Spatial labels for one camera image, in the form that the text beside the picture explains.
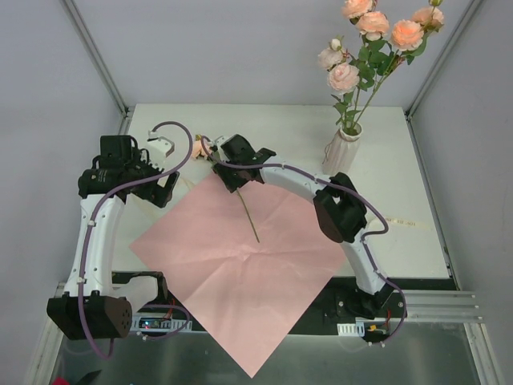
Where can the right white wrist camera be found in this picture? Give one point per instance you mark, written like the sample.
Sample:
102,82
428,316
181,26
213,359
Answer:
218,142

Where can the aluminium front rail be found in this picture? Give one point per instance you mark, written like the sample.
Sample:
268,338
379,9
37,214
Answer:
421,300

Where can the red object at bottom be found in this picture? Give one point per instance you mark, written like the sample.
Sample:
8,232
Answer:
60,381

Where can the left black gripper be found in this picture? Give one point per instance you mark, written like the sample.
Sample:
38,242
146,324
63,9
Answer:
161,189

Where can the white ribbed ceramic vase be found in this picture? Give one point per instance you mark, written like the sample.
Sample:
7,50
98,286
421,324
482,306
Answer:
341,151

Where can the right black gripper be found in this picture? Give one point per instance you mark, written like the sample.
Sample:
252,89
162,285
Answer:
224,157

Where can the left aluminium frame post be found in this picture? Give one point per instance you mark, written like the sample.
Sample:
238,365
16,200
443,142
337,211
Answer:
79,24

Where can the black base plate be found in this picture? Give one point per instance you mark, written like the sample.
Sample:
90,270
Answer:
339,302

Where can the aluminium frame post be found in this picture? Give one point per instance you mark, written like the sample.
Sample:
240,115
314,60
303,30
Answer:
460,28
79,24

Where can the single pink rose stem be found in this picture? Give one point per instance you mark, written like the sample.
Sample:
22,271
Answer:
408,37

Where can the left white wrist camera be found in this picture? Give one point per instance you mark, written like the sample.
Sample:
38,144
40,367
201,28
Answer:
159,147

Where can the left white cable duct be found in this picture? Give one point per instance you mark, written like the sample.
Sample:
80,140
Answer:
149,324

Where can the right white cable duct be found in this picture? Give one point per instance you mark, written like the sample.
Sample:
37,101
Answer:
361,329

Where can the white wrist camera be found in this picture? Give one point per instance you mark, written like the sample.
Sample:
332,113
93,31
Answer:
218,142
159,147

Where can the white cable duct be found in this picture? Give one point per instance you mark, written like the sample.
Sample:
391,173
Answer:
361,329
149,324

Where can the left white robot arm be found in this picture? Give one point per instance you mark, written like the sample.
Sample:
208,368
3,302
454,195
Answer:
90,305

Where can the pink flowers with green leaves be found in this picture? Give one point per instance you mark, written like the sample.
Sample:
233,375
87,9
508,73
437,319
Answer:
199,152

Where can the pink paper wrapping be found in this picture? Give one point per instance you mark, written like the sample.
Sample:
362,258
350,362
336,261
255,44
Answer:
205,247

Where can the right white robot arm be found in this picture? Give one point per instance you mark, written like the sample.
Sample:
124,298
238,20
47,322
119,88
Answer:
343,215

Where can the right aluminium frame post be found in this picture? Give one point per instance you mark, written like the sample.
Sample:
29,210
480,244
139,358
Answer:
460,28

